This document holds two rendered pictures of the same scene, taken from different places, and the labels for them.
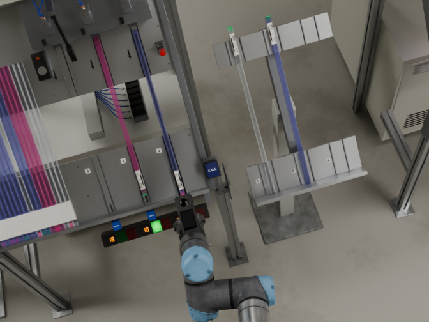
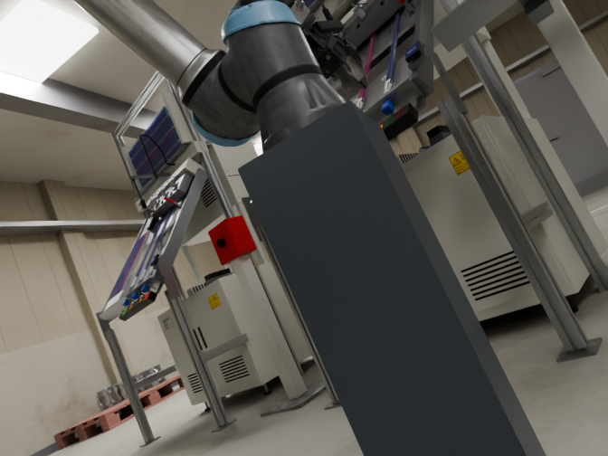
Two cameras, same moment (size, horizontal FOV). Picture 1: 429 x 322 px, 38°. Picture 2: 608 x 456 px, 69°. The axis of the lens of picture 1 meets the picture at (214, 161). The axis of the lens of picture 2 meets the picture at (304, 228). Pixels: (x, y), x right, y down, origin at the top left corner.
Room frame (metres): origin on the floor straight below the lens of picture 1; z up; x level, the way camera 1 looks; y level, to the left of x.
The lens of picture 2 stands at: (-0.20, -0.41, 0.35)
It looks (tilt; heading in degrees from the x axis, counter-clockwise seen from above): 8 degrees up; 44
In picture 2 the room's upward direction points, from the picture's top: 24 degrees counter-clockwise
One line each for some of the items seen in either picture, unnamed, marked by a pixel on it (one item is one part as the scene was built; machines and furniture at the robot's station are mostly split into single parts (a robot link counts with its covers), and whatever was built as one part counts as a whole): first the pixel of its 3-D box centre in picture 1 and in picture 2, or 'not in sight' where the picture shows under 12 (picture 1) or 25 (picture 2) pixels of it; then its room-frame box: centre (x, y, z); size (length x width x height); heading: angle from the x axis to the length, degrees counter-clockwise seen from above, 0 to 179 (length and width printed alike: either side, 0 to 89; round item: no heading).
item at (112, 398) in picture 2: not in sight; (126, 397); (1.57, 4.78, 0.18); 1.24 x 0.86 x 0.37; 23
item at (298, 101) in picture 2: not in sight; (300, 117); (0.31, -0.01, 0.60); 0.15 x 0.15 x 0.10
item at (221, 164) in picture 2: not in sight; (210, 233); (1.36, 1.85, 0.95); 1.33 x 0.82 x 1.90; 3
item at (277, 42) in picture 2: not in sight; (268, 54); (0.31, 0.00, 0.72); 0.13 x 0.12 x 0.14; 82
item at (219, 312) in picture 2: not in sight; (204, 285); (1.17, 1.83, 0.66); 1.01 x 0.73 x 1.31; 3
